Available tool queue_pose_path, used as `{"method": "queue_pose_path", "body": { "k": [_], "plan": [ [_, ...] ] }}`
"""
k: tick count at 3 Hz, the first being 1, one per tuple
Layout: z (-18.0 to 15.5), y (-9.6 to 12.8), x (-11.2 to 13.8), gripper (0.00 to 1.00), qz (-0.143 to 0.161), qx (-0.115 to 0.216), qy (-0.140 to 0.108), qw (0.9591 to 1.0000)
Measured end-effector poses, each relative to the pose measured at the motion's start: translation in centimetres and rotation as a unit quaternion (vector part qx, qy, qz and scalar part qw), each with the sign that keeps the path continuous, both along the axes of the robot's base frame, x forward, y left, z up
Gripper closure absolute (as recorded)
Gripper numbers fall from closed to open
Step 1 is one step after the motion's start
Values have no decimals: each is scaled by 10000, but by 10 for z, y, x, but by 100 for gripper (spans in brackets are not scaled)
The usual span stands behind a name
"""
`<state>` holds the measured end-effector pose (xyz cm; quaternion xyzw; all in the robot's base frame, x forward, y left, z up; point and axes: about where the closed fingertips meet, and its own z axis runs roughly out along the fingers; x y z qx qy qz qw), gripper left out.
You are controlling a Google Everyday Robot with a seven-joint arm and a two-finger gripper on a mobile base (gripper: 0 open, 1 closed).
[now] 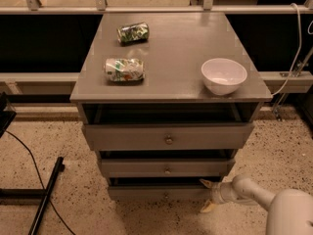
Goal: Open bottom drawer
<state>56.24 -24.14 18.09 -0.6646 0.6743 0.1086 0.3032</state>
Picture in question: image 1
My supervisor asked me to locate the white bowl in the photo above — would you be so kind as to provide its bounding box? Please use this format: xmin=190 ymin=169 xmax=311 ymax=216
xmin=201 ymin=58 xmax=247 ymax=96

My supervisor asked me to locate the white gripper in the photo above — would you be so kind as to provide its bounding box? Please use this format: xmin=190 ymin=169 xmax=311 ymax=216
xmin=200 ymin=179 xmax=236 ymax=213

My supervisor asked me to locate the metal railing frame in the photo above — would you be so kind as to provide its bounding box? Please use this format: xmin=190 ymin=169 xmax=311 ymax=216
xmin=0 ymin=0 xmax=313 ymax=95

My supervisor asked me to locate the grey bottom drawer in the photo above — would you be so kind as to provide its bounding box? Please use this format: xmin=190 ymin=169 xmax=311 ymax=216
xmin=108 ymin=185 xmax=209 ymax=201

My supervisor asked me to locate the white green crushed can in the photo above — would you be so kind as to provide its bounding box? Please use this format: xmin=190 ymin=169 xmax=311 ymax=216
xmin=104 ymin=58 xmax=145 ymax=82

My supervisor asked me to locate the black box at left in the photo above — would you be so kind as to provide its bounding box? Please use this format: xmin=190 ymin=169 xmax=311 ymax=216
xmin=0 ymin=92 xmax=17 ymax=138

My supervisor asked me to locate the grey top drawer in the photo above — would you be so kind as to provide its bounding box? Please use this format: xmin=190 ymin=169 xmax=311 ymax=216
xmin=82 ymin=123 xmax=254 ymax=151

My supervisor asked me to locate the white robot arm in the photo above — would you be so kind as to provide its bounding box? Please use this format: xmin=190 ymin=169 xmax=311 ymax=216
xmin=201 ymin=175 xmax=313 ymax=235

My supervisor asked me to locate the grey drawer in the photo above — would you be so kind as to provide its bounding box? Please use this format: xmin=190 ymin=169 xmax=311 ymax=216
xmin=99 ymin=159 xmax=235 ymax=178
xmin=82 ymin=123 xmax=254 ymax=151
xmin=108 ymin=185 xmax=209 ymax=201

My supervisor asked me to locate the grey drawer cabinet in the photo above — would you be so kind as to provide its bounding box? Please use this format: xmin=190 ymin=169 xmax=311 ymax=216
xmin=70 ymin=13 xmax=271 ymax=187

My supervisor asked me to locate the grey middle drawer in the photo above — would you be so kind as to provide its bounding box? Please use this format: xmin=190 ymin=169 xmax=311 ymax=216
xmin=99 ymin=159 xmax=235 ymax=178

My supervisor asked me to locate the dark green crushed can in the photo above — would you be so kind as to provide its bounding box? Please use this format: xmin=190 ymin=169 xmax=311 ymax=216
xmin=116 ymin=23 xmax=150 ymax=44

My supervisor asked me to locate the black cable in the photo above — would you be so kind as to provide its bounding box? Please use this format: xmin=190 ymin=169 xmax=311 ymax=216
xmin=4 ymin=129 xmax=76 ymax=235

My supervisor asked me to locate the black floor stand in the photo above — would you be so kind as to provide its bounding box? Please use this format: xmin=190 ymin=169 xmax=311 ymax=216
xmin=0 ymin=157 xmax=65 ymax=235

